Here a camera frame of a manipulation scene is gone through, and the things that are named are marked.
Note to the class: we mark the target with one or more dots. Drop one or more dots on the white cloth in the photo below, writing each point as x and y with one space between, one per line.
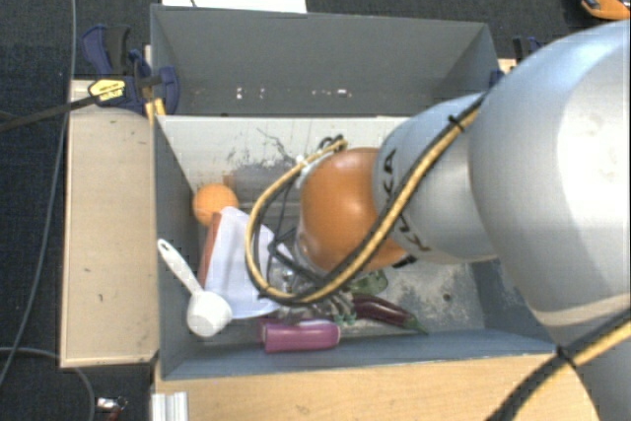
229 261

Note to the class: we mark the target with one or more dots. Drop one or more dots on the pink plastic bottle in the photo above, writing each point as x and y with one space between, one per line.
301 336

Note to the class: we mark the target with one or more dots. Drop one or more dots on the dark green toy vegetable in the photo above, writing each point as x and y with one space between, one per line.
369 283

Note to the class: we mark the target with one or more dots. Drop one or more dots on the red-brown flat block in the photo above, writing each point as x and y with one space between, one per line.
211 246

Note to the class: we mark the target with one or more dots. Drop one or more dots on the white measuring scoop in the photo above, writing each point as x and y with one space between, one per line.
207 313

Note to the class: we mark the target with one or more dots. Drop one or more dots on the orange ball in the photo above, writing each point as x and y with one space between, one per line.
213 202

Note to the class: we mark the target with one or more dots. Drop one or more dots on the purple toy eggplant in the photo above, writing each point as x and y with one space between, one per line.
384 310

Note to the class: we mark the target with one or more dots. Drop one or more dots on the pale wood board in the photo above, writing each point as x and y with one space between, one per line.
108 222

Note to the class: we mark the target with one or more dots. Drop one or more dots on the grey metal bin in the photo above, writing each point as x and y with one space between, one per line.
305 59

